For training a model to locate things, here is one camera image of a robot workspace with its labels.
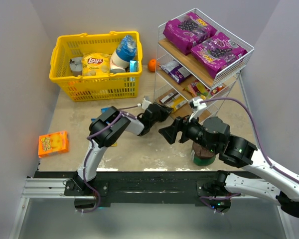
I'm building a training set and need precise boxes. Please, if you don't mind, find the brown chocolate bar wrapper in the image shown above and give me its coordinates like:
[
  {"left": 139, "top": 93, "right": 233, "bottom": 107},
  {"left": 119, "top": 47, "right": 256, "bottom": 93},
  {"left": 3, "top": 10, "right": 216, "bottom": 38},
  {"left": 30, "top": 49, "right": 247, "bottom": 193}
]
[{"left": 159, "top": 90, "right": 179, "bottom": 104}]

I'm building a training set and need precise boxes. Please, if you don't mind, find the Fox's fruits candy bag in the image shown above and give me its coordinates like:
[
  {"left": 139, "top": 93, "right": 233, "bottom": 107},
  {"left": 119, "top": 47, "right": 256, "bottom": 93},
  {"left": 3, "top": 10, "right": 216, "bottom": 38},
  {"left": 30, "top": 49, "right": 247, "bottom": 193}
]
[{"left": 184, "top": 80, "right": 225, "bottom": 100}]

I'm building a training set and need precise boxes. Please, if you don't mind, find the dark purple candy bag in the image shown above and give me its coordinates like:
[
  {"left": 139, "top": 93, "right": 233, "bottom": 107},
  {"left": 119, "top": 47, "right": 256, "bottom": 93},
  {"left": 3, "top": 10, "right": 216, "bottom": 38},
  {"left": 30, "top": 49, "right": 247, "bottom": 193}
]
[{"left": 160, "top": 60, "right": 192, "bottom": 84}]

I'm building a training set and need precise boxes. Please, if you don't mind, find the purple grape candy bag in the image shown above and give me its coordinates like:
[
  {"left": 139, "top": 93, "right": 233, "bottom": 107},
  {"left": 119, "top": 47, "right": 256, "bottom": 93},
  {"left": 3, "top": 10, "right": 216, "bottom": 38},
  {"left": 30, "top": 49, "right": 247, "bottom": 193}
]
[
  {"left": 190, "top": 32, "right": 247, "bottom": 78},
  {"left": 163, "top": 12, "right": 217, "bottom": 55}
]

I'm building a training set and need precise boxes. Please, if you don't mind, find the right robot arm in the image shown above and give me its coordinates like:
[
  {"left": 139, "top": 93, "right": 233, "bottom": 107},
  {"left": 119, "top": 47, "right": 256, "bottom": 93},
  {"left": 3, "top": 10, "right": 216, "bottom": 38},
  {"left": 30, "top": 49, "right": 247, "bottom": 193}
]
[{"left": 176, "top": 117, "right": 299, "bottom": 218}]

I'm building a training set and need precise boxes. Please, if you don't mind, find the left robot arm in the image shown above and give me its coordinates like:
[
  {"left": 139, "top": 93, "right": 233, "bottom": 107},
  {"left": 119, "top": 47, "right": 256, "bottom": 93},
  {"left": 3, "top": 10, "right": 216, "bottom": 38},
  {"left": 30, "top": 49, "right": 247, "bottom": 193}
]
[{"left": 77, "top": 103, "right": 173, "bottom": 184}]

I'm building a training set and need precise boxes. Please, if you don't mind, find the green brown tin can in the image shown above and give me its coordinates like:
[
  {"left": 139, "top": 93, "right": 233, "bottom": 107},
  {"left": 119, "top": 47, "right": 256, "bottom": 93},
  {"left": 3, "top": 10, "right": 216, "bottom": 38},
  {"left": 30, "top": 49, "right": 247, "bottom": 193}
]
[{"left": 190, "top": 142, "right": 216, "bottom": 166}]

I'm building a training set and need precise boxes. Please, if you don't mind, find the yellow plastic shopping basket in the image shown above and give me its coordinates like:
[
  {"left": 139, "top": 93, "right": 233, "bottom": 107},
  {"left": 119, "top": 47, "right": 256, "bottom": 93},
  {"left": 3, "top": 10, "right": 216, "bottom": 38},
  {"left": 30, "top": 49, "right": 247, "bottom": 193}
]
[{"left": 49, "top": 31, "right": 143, "bottom": 102}]

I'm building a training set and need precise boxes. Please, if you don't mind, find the orange fruit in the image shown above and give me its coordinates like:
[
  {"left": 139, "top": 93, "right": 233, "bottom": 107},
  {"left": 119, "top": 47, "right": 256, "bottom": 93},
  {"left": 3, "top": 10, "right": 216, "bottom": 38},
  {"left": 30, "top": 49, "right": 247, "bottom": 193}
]
[{"left": 148, "top": 59, "right": 157, "bottom": 72}]

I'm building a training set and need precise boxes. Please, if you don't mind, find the teal foil box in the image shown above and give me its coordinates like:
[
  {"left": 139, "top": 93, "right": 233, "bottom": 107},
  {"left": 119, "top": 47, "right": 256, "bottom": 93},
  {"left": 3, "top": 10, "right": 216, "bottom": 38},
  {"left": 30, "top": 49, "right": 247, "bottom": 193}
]
[{"left": 129, "top": 60, "right": 139, "bottom": 73}]

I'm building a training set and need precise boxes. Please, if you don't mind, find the blue white wrapped roll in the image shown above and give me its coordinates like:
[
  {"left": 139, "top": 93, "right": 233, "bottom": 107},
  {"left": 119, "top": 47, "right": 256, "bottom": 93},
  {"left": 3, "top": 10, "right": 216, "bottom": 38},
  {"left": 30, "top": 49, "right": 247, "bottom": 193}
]
[{"left": 110, "top": 34, "right": 137, "bottom": 74}]

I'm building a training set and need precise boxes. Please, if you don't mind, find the yellow Lays chips bag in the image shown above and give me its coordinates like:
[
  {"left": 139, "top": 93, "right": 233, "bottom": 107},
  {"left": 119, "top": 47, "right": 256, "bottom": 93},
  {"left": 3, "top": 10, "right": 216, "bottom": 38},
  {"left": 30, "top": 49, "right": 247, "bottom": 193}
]
[{"left": 82, "top": 52, "right": 111, "bottom": 77}]

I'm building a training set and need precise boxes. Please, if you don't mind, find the grey crumpled paper cups pack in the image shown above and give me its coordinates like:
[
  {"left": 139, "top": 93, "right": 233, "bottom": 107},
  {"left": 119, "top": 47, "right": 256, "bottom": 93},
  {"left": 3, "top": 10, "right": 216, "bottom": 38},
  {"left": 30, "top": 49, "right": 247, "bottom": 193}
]
[{"left": 69, "top": 56, "right": 82, "bottom": 77}]

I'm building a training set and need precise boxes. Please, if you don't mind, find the orange snack box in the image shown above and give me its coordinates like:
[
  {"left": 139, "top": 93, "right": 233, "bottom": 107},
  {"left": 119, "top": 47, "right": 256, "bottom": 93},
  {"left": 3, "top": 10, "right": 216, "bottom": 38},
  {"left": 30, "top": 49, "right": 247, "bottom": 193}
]
[{"left": 38, "top": 131, "right": 69, "bottom": 158}]

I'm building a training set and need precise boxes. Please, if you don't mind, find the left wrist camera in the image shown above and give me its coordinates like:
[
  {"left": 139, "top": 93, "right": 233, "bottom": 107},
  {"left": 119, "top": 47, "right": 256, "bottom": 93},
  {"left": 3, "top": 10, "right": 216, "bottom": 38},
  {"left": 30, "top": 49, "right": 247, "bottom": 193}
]
[{"left": 137, "top": 96, "right": 152, "bottom": 110}]

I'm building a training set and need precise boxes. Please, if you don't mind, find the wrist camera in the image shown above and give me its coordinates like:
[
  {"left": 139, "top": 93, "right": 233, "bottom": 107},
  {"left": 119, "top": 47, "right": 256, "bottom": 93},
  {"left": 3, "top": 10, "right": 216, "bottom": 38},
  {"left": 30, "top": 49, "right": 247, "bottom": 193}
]
[
  {"left": 137, "top": 96, "right": 152, "bottom": 110},
  {"left": 188, "top": 96, "right": 207, "bottom": 122}
]

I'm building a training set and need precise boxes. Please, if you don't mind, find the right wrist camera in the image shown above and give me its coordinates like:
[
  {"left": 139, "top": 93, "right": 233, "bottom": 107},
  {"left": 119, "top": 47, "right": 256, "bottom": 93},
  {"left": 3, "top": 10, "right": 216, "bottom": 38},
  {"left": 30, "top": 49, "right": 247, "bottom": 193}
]
[{"left": 188, "top": 96, "right": 207, "bottom": 122}]

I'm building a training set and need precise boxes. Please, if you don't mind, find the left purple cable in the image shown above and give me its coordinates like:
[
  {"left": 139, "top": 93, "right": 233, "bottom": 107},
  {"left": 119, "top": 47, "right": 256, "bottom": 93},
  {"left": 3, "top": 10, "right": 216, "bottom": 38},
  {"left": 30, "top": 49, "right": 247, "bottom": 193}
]
[{"left": 82, "top": 104, "right": 143, "bottom": 185}]

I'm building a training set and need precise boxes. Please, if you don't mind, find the white wire wooden shelf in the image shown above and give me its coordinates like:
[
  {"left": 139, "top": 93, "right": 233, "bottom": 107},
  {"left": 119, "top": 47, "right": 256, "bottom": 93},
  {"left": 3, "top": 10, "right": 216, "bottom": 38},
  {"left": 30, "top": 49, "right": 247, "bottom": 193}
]
[{"left": 153, "top": 7, "right": 255, "bottom": 125}]

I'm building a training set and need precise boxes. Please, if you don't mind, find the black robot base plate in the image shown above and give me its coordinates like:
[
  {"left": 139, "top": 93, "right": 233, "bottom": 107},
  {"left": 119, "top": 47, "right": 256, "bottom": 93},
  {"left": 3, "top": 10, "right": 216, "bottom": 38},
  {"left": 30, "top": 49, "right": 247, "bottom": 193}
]
[{"left": 63, "top": 170, "right": 241, "bottom": 208}]

